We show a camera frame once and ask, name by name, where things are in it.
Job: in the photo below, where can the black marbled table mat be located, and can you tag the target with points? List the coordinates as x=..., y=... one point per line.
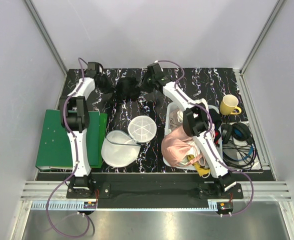
x=212, y=84

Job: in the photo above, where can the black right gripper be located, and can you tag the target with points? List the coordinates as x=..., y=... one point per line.
x=142, y=83

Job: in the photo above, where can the pink satin bra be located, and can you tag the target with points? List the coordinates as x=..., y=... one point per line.
x=180, y=150

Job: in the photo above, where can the yellow cloth item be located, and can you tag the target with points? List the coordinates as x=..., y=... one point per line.
x=202, y=172

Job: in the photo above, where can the yellow mug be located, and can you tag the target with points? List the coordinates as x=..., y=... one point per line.
x=229, y=105

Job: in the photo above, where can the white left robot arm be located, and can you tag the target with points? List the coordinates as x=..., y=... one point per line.
x=75, y=119

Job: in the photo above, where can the black headphones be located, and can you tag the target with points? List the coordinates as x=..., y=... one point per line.
x=238, y=131

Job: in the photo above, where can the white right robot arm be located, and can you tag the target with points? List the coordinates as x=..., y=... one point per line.
x=223, y=180

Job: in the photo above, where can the white mesh laundry bag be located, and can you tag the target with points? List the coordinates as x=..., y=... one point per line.
x=120, y=149

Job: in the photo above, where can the black lace bra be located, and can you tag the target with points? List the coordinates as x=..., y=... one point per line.
x=127, y=89

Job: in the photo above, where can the green binder folder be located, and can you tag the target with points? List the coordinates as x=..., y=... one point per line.
x=54, y=150

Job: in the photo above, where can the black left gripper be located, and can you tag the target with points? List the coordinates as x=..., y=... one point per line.
x=109, y=87

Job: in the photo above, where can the white laundry basket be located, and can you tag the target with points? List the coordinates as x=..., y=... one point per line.
x=169, y=127

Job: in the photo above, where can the white bra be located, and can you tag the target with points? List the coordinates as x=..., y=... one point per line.
x=182, y=116

